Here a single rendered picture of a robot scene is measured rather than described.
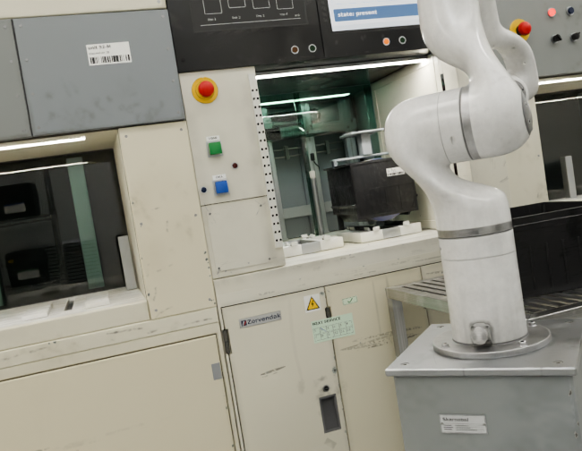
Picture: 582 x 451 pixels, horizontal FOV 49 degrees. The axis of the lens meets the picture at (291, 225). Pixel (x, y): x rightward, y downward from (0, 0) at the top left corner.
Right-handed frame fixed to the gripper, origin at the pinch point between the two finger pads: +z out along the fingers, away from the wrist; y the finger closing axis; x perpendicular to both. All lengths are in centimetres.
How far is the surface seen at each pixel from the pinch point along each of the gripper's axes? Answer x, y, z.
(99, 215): -11, -85, 61
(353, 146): 2, 20, 99
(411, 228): -30.3, 6.8, 34.7
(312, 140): 6, 2, 99
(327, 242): -30, -22, 35
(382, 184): -15.1, -0.7, 34.8
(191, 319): -41, -68, 16
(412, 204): -22.8, 8.4, 34.7
